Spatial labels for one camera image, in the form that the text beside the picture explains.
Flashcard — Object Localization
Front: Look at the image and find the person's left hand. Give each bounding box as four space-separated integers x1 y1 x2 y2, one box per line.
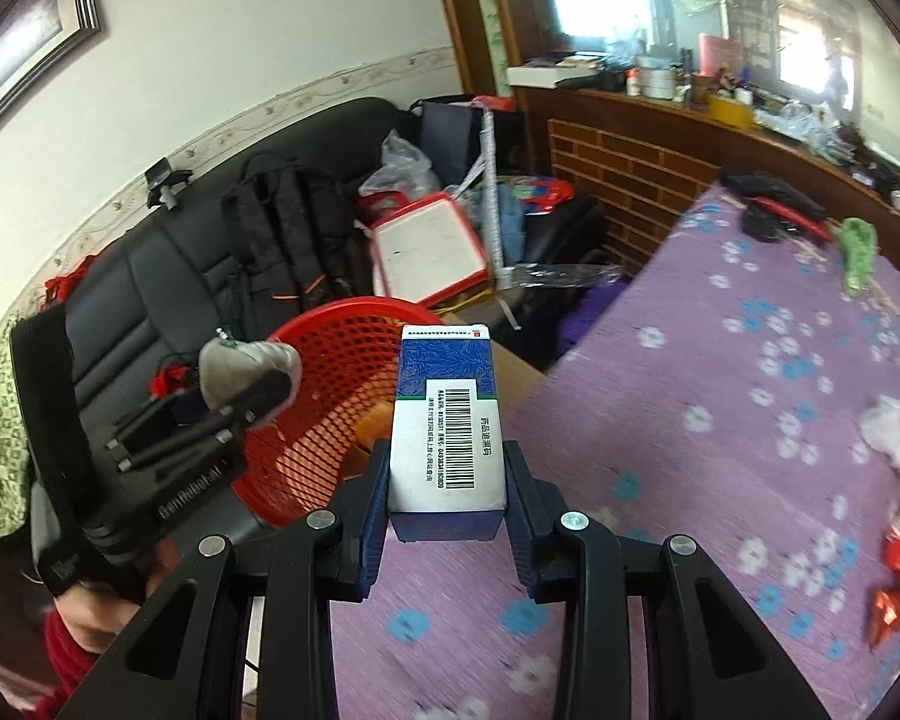
51 540 181 653

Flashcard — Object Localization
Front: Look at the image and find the person's left forearm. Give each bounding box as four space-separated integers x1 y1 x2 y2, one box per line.
43 610 125 720

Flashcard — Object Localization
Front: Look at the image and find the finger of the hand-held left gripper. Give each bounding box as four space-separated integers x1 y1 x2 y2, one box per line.
107 371 295 475

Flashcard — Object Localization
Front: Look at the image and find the black red hand tool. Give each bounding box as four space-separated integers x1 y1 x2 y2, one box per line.
720 171 833 233

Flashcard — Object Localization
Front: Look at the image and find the black wall mount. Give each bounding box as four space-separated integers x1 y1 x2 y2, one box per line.
145 157 196 209

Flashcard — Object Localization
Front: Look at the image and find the framed picture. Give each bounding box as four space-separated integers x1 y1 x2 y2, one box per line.
0 0 107 158

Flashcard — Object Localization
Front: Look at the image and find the white woven strap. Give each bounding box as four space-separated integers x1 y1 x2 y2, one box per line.
478 109 524 332

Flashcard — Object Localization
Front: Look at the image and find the dark paper bag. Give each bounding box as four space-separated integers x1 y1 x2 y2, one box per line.
418 94 527 190

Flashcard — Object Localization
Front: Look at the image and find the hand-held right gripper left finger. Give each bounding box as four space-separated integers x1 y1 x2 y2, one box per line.
56 439 395 720

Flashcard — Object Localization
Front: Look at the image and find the small black case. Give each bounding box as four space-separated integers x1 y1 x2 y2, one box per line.
742 204 779 243

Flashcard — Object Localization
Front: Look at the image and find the green crumpled bag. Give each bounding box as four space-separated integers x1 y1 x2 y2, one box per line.
832 217 881 298

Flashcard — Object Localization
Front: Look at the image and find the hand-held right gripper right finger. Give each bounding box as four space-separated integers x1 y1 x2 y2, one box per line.
499 441 833 720

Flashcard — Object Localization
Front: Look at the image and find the black backpack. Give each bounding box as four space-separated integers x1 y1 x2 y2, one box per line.
221 154 380 331

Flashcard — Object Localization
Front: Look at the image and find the red plastic basket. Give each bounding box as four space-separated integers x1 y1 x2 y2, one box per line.
234 298 440 533

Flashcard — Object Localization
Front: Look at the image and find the wooden counter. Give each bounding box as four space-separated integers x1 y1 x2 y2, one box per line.
508 52 900 280

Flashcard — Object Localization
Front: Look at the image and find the purple floral tablecloth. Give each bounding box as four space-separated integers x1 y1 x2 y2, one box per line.
330 184 900 720

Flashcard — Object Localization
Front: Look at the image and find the yellow box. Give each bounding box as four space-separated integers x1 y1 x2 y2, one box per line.
708 94 756 130

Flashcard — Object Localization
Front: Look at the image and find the clear plastic bag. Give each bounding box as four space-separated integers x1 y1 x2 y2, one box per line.
358 129 443 200

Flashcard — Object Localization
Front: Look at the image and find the blue white medicine box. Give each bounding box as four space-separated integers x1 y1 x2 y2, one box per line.
386 322 509 545

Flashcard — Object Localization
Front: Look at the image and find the red framed white board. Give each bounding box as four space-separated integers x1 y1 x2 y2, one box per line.
356 191 492 308

